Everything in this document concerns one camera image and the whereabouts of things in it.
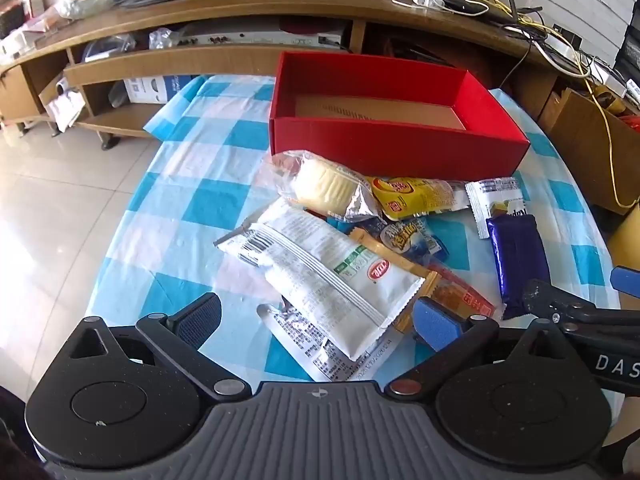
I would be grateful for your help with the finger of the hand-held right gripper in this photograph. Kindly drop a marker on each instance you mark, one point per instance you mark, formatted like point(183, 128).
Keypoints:
point(625, 278)
point(547, 300)

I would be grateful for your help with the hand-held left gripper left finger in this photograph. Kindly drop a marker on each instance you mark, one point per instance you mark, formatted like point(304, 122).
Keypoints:
point(200, 316)

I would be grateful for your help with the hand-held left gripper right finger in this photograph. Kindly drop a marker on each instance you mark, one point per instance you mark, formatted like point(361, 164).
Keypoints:
point(435, 325)

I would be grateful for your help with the orange snack packet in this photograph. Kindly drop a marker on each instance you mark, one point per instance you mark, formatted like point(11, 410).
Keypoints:
point(450, 290)

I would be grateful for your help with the purple snack packet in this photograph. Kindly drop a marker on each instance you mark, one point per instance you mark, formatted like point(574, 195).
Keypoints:
point(517, 260)

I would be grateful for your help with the small blue snack packet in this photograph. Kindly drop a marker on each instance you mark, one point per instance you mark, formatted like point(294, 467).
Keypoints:
point(405, 237)

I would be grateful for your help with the silver foil snack packet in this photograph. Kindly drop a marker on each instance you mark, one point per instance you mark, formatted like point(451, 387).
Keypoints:
point(325, 360)

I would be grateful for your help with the large white snack packet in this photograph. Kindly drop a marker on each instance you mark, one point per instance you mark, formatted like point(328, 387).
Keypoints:
point(320, 270)

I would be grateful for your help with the yellow snack packet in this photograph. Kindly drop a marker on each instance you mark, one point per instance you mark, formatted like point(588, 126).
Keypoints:
point(405, 197)

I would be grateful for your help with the round yellow cake packet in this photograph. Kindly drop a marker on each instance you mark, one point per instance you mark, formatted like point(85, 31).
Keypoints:
point(325, 185)

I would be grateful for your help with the red cardboard box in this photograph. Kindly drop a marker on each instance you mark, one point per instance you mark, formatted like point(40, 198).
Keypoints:
point(400, 145)

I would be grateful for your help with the blue white checkered tablecloth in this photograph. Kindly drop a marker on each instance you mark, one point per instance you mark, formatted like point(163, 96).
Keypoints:
point(200, 200)

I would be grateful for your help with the small white yellow packet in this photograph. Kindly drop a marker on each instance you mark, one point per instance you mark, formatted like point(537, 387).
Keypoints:
point(487, 195)

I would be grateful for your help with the brown cardboard box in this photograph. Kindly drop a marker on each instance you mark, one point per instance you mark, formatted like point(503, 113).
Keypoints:
point(585, 135)

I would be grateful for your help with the blue white carton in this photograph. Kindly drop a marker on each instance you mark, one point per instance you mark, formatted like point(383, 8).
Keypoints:
point(150, 90)

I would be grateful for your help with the white power strip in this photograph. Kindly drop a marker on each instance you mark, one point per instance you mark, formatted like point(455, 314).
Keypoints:
point(565, 49)

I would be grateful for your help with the white plastic bag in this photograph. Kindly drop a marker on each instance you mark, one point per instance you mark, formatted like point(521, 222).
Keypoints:
point(65, 107)

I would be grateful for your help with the clear plastic bag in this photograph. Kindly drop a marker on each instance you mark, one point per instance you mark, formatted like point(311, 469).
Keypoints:
point(107, 46)
point(165, 36)

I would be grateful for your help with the silver media player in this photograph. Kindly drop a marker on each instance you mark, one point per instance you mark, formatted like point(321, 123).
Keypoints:
point(260, 37)

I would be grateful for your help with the wooden television stand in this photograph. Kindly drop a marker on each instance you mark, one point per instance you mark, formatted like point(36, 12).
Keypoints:
point(225, 20)

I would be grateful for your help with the red round object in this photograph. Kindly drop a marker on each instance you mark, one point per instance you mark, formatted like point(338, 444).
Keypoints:
point(305, 25)

